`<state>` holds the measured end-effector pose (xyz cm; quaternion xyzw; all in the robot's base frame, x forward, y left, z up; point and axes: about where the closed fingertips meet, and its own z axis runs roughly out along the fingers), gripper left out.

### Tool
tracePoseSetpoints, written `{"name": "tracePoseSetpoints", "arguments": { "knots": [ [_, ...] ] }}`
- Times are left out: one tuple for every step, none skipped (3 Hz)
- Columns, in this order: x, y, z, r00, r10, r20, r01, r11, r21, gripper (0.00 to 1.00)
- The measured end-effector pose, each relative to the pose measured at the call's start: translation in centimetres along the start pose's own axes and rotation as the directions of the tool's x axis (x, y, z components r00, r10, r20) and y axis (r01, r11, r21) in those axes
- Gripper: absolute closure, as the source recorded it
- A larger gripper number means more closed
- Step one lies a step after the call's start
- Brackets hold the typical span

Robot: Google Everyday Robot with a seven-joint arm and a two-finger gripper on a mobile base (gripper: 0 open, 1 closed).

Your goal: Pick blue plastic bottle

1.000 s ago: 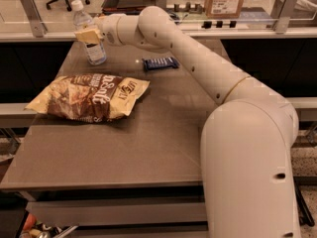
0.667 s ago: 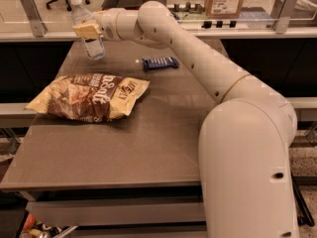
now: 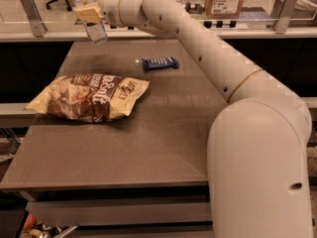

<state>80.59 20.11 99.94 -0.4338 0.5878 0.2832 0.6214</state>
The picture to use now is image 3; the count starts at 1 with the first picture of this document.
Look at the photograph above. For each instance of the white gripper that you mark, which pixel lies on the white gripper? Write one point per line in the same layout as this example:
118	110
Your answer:
108	4

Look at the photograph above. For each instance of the clear plastic water bottle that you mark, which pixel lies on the clear plastic water bottle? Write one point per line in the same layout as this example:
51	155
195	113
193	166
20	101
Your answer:
96	32

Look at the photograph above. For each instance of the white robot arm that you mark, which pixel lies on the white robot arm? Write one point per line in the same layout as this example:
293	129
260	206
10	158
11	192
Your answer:
256	153

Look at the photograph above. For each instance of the blue candy bar wrapper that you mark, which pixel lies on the blue candy bar wrapper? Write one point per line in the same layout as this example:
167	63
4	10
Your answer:
160	63

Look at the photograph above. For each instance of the brown yellow chip bag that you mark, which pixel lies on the brown yellow chip bag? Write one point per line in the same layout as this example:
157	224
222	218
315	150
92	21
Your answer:
90	97

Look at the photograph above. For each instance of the grey table drawer front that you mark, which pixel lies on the grey table drawer front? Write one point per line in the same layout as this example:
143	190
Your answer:
118	212

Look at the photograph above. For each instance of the left metal railing post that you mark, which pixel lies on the left metal railing post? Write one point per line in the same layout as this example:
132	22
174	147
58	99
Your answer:
38	27

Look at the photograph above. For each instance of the metal railing post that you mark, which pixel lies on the metal railing post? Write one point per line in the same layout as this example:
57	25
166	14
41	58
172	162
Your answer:
38	27
282	16

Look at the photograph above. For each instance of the right metal railing post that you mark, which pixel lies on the right metal railing post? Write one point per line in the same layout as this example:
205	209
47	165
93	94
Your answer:
282	16

